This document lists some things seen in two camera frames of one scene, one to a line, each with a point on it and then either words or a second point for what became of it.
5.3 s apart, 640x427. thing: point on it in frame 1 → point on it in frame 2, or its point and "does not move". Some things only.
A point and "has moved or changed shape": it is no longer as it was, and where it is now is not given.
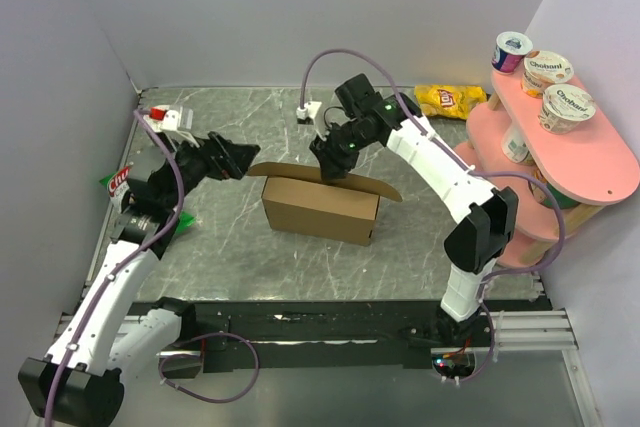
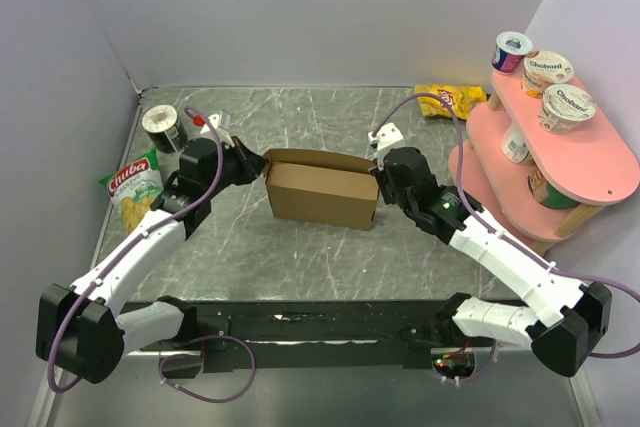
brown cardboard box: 299,201 has moved or changed shape
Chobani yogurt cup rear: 541,69 does not move
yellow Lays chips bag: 452,101 does not move
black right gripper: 333,166 → 380,176
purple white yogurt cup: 510,50 does not move
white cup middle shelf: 515,145 does not move
